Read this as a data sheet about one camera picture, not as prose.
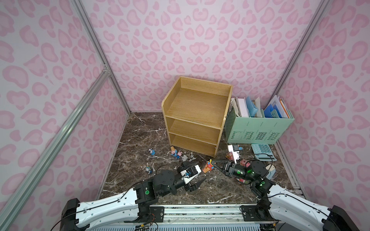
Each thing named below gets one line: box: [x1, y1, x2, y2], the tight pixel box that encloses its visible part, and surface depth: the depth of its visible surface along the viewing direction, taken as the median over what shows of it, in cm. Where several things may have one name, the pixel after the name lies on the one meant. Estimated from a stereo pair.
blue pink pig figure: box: [170, 146, 183, 160], surface depth 95 cm
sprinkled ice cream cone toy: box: [202, 158, 215, 174], surface depth 68 cm
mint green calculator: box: [251, 143, 278, 161], surface depth 97 cm
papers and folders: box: [230, 94, 291, 119], surface depth 89 cm
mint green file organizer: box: [224, 107, 295, 145], surface depth 88 cm
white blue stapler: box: [265, 164, 277, 180], surface depth 86 cm
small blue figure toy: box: [148, 147, 156, 157], surface depth 97 cm
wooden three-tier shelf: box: [161, 76, 233, 158], surface depth 84 cm
